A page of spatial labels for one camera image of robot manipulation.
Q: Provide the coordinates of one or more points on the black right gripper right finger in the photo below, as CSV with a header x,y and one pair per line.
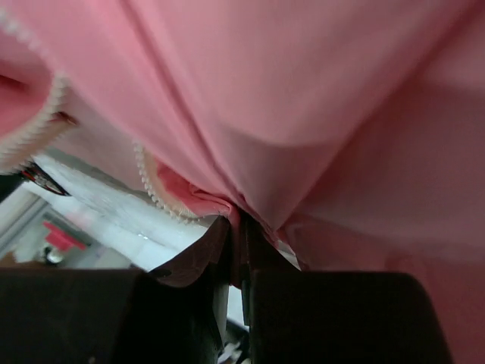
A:
x,y
333,316

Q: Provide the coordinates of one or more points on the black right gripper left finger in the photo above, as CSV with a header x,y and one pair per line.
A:
x,y
174,313

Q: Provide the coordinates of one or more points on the aluminium table edge rail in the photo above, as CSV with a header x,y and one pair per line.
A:
x,y
17,210

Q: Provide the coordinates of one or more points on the pink hooded zip jacket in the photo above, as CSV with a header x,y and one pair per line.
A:
x,y
352,131

